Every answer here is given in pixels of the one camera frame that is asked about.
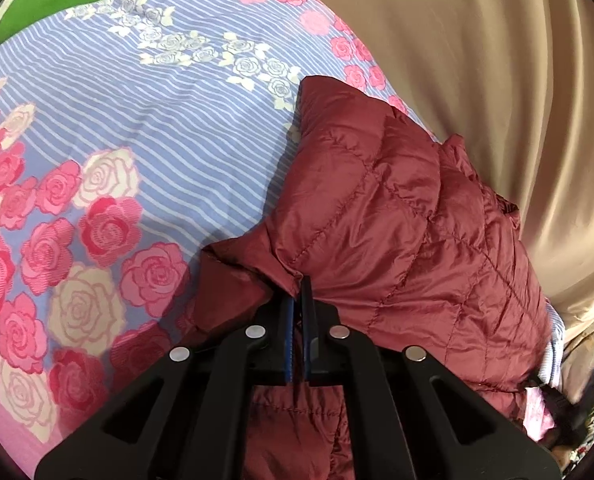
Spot beige curtain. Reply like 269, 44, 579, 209
199, 0, 594, 326

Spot floral rose print bedsheet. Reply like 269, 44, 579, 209
0, 0, 564, 461

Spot black object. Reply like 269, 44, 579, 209
541, 360, 594, 443

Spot beige floral cloth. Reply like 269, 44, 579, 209
559, 317, 594, 401

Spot maroon quilted jacket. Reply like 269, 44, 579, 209
177, 75, 554, 480

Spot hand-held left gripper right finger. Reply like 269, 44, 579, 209
300, 276, 562, 480

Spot pink cloth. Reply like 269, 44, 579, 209
524, 385, 558, 437

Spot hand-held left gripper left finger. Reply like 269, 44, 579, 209
34, 296, 298, 480

